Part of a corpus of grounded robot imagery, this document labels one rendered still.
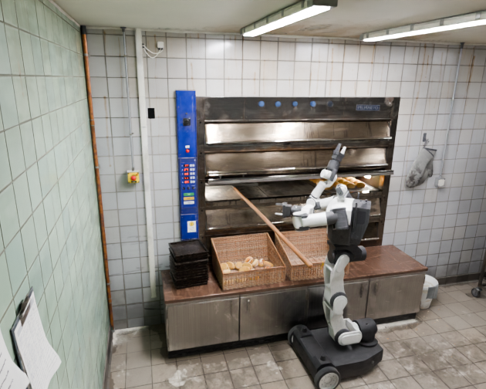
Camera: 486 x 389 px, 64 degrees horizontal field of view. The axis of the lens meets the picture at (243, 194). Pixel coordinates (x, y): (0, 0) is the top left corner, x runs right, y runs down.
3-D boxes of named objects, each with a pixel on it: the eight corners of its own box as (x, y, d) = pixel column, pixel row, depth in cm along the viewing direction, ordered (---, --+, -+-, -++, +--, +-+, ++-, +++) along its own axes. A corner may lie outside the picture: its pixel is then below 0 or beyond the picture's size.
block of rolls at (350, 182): (302, 176, 444) (302, 171, 443) (339, 174, 456) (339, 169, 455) (325, 191, 388) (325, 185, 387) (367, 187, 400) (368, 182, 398)
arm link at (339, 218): (328, 228, 267) (348, 226, 264) (328, 228, 258) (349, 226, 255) (325, 212, 268) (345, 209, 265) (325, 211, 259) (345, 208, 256)
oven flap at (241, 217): (206, 230, 352) (204, 208, 352) (380, 215, 396) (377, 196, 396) (207, 230, 347) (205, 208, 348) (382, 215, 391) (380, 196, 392)
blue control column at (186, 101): (168, 242, 549) (161, 85, 487) (180, 241, 553) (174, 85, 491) (183, 322, 370) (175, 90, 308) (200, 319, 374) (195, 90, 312)
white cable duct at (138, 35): (150, 296, 357) (134, 28, 291) (156, 296, 358) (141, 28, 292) (150, 298, 355) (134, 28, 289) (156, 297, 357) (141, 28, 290)
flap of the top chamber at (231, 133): (205, 144, 329) (204, 121, 330) (388, 139, 373) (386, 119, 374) (206, 144, 325) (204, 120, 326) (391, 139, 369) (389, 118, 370)
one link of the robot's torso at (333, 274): (337, 297, 314) (342, 245, 301) (348, 309, 298) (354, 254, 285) (319, 299, 310) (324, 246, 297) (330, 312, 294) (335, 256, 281)
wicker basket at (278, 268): (210, 265, 360) (209, 237, 352) (267, 258, 375) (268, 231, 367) (221, 291, 315) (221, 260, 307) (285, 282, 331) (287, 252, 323)
